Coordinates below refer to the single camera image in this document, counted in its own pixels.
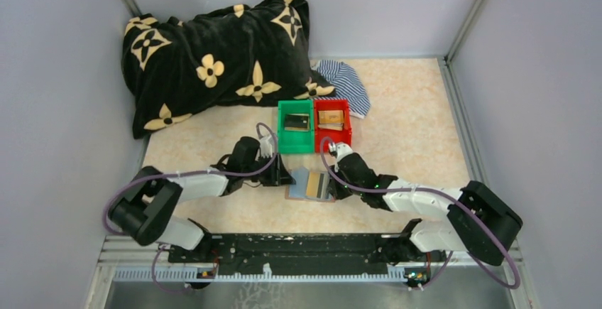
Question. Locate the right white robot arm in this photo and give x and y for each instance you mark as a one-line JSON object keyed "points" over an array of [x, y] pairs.
{"points": [[472, 219]]}

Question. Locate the pink leather card holder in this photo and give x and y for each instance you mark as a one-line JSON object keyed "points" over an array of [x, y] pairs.
{"points": [[297, 191]]}

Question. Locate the white toothed cable rail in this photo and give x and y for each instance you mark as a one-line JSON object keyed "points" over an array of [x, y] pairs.
{"points": [[190, 274]]}

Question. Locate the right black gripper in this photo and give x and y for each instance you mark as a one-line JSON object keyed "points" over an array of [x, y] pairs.
{"points": [[336, 192]]}

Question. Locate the black VIP card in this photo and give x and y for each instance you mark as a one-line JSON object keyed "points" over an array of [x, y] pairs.
{"points": [[296, 122]]}

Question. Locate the green plastic bin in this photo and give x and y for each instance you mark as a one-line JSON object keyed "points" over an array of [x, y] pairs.
{"points": [[295, 142]]}

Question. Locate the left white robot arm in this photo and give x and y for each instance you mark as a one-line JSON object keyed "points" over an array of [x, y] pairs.
{"points": [[144, 208]]}

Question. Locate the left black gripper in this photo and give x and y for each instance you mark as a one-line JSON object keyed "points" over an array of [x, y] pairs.
{"points": [[278, 174]]}

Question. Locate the red plastic bin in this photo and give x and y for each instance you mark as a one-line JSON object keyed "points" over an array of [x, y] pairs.
{"points": [[344, 135]]}

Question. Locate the blue striped cloth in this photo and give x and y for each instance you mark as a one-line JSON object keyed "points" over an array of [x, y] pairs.
{"points": [[347, 85]]}

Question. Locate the black floral blanket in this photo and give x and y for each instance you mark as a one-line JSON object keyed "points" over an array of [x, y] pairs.
{"points": [[239, 55]]}

